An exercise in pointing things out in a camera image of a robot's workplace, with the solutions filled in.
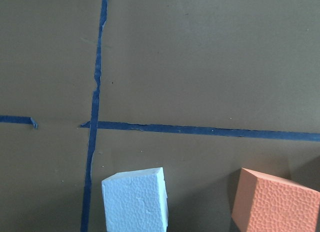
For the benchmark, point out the orange block right side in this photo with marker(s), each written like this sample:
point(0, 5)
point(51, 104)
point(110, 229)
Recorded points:
point(267, 203)

